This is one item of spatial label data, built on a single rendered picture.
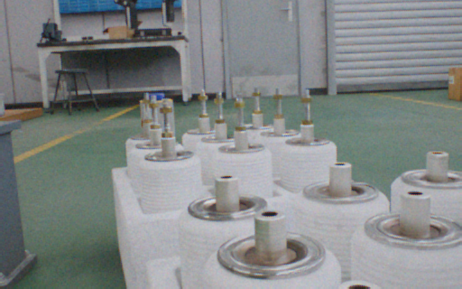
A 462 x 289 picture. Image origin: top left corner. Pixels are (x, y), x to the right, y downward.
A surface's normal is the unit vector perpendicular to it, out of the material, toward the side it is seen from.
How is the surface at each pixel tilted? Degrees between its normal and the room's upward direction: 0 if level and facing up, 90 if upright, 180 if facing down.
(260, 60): 90
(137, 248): 90
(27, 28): 90
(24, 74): 90
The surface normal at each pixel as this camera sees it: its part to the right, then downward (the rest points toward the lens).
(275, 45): 0.03, 0.14
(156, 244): 0.30, 0.12
